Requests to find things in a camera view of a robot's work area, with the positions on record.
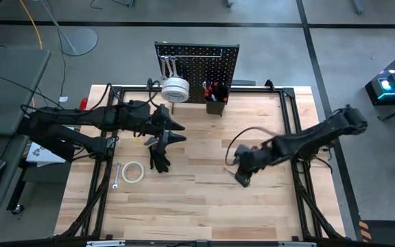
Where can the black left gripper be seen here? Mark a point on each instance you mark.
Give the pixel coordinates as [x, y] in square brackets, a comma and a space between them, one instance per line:
[146, 123]

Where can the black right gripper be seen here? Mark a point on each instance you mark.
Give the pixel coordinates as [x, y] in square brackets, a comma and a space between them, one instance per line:
[250, 161]

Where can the chrome combination wrench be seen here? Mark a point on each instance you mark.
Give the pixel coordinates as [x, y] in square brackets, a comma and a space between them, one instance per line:
[116, 176]
[175, 67]
[163, 67]
[168, 67]

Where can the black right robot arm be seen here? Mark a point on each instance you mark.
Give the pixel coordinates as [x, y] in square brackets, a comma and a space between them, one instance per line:
[307, 139]

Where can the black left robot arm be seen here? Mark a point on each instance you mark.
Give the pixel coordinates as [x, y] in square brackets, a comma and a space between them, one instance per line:
[81, 120]

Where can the thin black metal bar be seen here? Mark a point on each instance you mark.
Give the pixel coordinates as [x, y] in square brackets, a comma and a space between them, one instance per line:
[173, 108]

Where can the black pegboard storage bin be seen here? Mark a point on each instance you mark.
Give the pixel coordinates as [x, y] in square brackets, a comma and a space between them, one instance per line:
[218, 106]

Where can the black perforated pegboard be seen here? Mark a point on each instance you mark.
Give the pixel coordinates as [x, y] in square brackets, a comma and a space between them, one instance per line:
[201, 68]

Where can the red flat object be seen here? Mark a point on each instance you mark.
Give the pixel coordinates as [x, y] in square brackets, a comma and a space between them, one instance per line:
[83, 103]

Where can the small white paper tag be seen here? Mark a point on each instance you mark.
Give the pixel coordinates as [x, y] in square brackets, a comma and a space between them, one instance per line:
[63, 99]

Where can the black diagonal support beam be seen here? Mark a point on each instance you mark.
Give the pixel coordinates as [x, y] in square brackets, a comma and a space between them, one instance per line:
[57, 148]

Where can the grey round-base floor stand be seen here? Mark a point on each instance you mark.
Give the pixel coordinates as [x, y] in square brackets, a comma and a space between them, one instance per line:
[79, 41]

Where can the white printed paper sheets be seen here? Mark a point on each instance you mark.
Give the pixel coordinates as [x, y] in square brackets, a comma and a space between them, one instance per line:
[43, 155]

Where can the black platform hazard stripes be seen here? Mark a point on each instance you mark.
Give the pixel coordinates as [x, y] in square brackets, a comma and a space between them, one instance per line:
[389, 233]

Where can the large grey desk top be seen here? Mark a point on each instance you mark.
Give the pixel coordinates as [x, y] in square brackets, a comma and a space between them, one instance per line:
[9, 89]

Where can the black caster wheel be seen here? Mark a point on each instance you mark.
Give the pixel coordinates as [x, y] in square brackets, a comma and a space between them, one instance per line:
[17, 209]

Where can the black computer case RGB lights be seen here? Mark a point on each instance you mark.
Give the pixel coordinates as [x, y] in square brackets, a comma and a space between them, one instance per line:
[393, 82]

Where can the silver aluminium rail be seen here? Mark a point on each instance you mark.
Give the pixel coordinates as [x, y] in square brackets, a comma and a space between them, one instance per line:
[201, 244]

